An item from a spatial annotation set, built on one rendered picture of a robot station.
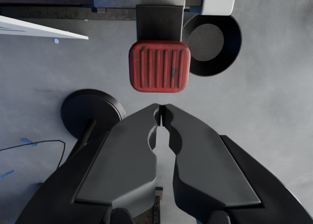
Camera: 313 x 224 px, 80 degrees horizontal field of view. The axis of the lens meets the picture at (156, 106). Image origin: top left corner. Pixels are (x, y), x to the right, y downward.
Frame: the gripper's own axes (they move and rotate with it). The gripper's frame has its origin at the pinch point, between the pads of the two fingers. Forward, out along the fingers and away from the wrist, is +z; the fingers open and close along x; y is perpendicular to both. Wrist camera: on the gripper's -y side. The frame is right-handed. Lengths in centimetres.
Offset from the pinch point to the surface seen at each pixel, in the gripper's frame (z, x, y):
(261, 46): 85, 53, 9
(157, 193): 82, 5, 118
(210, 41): 85, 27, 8
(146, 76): 9.2, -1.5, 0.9
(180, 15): 14.7, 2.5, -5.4
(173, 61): 9.1, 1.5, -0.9
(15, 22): 35.7, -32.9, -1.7
